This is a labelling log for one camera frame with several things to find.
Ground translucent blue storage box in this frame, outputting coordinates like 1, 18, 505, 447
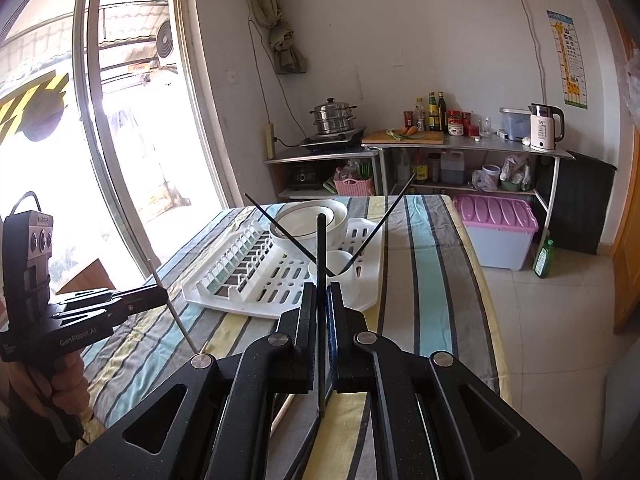
500, 107, 530, 142

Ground pink plastic basket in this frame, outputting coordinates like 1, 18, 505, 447
333, 174, 375, 196

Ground striped tablecloth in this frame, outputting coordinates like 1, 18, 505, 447
81, 195, 511, 479

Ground green glass bottle on floor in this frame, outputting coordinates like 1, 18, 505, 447
533, 238, 555, 278

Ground metal kitchen shelf counter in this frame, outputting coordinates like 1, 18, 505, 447
266, 130, 574, 233

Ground plastic bags on door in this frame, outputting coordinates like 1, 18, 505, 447
618, 49, 640, 129

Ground person left hand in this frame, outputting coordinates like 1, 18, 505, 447
6, 351, 90, 417

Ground giraffe height chart poster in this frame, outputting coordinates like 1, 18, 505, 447
547, 10, 588, 110

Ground white utensil holder cup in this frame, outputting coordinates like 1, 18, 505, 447
326, 250, 360, 308

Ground white ceramic bowl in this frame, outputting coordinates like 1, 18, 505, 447
274, 200, 348, 254

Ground pink lidded storage bin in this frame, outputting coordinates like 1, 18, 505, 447
454, 194, 538, 271

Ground black cabinet beside shelf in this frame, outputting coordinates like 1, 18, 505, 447
548, 151, 617, 255

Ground white plastic dish rack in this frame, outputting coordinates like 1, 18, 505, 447
182, 218, 383, 320

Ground stainless steel steamer pot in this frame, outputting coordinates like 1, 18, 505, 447
310, 98, 357, 134

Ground black induction cooktop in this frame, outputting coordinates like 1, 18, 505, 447
299, 127, 366, 153

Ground white electric kettle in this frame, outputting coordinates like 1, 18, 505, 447
528, 103, 565, 152

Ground wooden door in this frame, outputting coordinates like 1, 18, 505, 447
610, 8, 640, 336

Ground green cloth hanging on wall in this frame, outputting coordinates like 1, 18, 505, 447
269, 21, 307, 75

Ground light wooden chopstick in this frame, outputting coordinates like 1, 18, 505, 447
146, 259, 198, 354

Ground outdoor air conditioner unit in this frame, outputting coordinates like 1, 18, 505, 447
155, 20, 174, 58

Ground wooden cutting board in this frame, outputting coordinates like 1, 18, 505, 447
361, 129, 445, 146

